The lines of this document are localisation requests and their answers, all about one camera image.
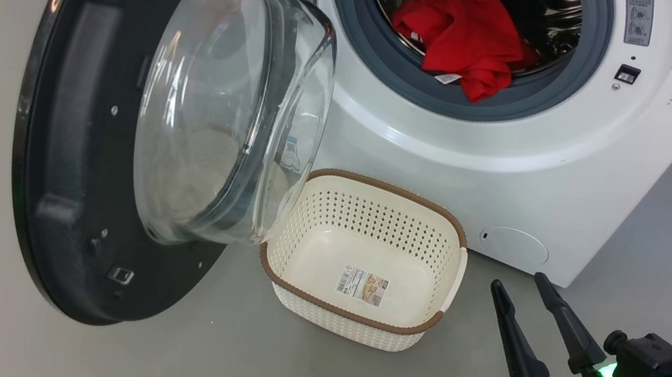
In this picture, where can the black round glass washer door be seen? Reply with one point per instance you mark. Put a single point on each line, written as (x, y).
(78, 138)

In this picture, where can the red garment with white stripe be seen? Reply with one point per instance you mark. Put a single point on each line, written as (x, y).
(464, 32)

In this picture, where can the white washing machine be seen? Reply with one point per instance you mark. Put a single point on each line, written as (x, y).
(551, 170)

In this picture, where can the product label sticker in basket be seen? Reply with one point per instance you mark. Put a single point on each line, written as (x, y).
(363, 284)

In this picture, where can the cream laundry basket brown rim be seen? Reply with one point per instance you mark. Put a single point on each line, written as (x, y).
(367, 248)

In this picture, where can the grey rubber door gasket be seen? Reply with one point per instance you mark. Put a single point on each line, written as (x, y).
(552, 81)

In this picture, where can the round white filter cover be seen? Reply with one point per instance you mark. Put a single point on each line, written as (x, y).
(513, 249)

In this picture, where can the perforated steel washer drum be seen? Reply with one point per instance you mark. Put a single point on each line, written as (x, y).
(550, 13)

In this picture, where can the grey warning sticker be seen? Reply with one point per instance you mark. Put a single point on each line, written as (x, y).
(638, 17)

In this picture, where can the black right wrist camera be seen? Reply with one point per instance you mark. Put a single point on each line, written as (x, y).
(648, 363)

